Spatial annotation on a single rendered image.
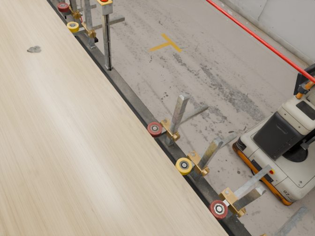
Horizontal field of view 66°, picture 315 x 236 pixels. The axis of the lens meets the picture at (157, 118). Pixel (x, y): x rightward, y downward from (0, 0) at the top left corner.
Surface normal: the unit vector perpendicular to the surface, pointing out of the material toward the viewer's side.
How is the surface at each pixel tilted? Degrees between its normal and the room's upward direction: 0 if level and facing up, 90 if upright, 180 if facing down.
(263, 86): 0
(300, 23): 90
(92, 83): 0
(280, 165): 0
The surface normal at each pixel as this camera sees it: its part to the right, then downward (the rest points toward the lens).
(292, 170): 0.11, -0.56
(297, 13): -0.80, 0.43
